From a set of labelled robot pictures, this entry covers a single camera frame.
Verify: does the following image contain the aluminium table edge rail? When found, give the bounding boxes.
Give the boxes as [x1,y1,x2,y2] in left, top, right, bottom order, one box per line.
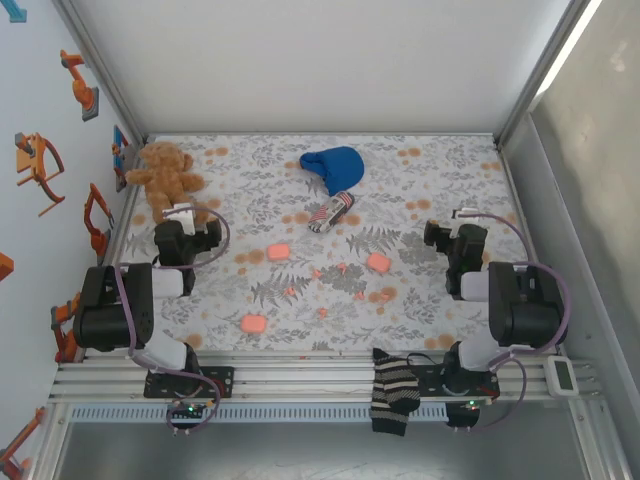
[49,349,606,404]

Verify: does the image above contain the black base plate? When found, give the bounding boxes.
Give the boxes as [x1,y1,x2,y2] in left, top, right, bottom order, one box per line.
[407,363,501,400]
[143,366,236,400]

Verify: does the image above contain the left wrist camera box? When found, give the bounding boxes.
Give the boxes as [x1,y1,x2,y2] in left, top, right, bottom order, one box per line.
[163,203,197,234]

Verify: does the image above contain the white digital timer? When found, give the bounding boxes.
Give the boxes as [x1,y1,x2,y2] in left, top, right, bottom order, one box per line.
[544,354,577,400]

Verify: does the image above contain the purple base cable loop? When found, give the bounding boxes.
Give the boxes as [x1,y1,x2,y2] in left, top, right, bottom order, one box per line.
[166,397,224,435]
[446,357,527,434]

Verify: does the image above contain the black beige striped sock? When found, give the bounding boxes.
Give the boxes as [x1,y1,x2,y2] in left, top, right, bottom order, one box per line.
[369,348,422,438]

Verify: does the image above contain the aluminium frame post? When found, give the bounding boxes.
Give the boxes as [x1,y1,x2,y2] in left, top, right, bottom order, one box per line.
[52,0,150,146]
[493,0,609,150]

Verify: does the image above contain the thin aluminium mat rail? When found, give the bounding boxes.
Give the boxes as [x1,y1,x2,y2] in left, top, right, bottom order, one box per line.
[144,130,501,139]

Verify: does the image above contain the blue fabric cap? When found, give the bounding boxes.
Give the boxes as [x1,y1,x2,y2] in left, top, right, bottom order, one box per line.
[298,147,366,197]

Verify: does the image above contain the white slotted cable duct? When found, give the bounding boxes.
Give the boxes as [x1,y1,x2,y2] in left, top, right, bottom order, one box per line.
[69,403,449,424]

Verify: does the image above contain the brown teddy bear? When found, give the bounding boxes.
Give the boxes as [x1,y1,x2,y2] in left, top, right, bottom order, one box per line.
[124,142,210,226]

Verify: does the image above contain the blue orange wall sticker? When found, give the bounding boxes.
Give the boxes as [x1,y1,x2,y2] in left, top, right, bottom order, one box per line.
[112,124,132,194]

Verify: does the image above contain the orange claw machine sticker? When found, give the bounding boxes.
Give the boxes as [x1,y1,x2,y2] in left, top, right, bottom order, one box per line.
[13,132,67,217]

